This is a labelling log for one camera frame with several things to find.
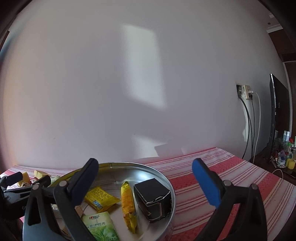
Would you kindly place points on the round metal cookie tin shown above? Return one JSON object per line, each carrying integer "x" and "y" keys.
{"x": 112, "y": 175}

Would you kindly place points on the black cardboard box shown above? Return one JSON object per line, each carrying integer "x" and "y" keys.
{"x": 153, "y": 199}

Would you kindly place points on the yellow noodle snack packet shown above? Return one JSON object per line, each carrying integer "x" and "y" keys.
{"x": 100, "y": 200}

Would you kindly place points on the black flat television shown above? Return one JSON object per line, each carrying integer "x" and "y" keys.
{"x": 280, "y": 115}

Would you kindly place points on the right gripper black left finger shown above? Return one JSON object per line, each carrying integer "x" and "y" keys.
{"x": 69, "y": 194}

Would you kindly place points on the orange-yellow snack packet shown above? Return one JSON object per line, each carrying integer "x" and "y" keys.
{"x": 128, "y": 207}

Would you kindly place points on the wall power socket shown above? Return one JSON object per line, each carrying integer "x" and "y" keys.
{"x": 244, "y": 91}

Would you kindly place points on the green tissue pack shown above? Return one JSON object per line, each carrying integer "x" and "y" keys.
{"x": 101, "y": 226}

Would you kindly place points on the cluttered bottles on stand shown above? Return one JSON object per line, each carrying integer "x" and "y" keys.
{"x": 283, "y": 153}

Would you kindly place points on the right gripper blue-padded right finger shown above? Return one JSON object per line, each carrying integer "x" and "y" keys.
{"x": 250, "y": 220}

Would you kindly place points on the red white striped bedspread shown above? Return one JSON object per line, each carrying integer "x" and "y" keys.
{"x": 203, "y": 196}

